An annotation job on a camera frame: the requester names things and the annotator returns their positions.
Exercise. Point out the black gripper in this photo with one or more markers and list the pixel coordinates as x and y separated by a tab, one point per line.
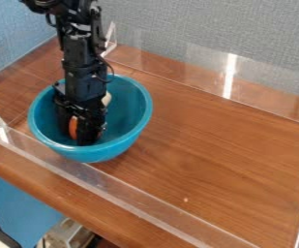
77	97

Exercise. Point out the brown and white toy mushroom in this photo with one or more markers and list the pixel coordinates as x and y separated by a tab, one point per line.
72	122

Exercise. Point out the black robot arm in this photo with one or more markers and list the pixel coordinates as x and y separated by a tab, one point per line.
76	19

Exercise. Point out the blue bowl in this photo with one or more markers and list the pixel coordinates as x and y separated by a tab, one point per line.
128	114

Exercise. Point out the clear acrylic front barrier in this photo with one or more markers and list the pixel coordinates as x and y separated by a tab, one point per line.
120	212

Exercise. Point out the clear acrylic barrier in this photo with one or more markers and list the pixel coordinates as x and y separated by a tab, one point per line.
236	78
120	212

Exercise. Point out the white box under table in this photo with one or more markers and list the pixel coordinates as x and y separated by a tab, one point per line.
65	235

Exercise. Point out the clear acrylic back barrier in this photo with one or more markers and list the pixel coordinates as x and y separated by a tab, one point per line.
236	78

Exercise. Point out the clear acrylic corner bracket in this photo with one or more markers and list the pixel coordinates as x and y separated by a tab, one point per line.
111	39

